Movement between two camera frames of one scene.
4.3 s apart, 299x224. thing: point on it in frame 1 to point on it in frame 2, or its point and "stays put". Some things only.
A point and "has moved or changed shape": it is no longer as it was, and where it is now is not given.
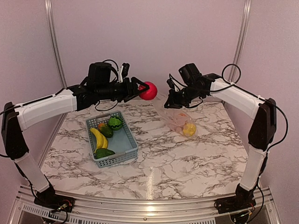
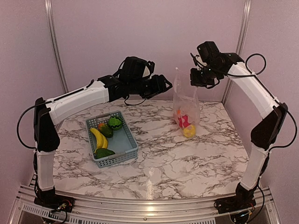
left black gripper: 131,91 to 160,86
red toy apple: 149,94 has moved or changed shape
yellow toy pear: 189,129 stays put
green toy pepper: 102,152 stays put
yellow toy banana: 102,142 stays put
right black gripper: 173,102 to 195,81
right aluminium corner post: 240,38 stays put
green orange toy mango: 105,129 stays put
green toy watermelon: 115,123 stays put
